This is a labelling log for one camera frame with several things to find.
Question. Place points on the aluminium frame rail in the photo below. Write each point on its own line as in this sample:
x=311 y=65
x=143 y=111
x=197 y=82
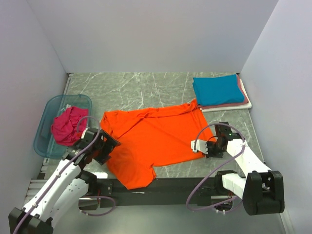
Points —
x=33 y=188

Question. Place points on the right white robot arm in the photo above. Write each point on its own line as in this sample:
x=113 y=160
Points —
x=260 y=189

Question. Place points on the magenta crumpled t shirt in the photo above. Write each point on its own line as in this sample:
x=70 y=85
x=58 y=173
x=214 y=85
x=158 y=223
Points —
x=64 y=127

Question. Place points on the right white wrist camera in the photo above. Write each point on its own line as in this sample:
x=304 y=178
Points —
x=199 y=146

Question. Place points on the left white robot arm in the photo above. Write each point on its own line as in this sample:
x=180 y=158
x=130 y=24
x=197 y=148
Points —
x=67 y=185

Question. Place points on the pink folded t shirt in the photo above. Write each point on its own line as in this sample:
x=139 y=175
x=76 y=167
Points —
x=223 y=93

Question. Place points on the teal plastic bin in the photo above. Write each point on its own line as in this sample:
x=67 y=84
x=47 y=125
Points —
x=44 y=143

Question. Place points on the orange t shirt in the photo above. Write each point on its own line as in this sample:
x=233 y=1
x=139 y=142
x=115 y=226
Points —
x=151 y=138

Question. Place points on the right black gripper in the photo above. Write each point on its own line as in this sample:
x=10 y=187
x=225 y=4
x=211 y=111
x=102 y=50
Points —
x=210 y=154

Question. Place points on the white folded t shirt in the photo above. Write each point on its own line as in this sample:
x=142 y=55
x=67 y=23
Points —
x=246 y=104

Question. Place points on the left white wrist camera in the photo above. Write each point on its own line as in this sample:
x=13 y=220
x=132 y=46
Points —
x=87 y=135

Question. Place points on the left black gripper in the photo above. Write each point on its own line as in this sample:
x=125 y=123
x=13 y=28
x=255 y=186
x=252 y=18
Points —
x=109 y=144

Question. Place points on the blue folded t shirt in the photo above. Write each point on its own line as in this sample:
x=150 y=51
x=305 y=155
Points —
x=217 y=91

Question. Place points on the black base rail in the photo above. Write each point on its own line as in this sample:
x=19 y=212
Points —
x=165 y=191

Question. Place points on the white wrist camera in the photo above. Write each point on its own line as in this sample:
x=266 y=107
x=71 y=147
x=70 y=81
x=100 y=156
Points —
x=199 y=146
x=87 y=135

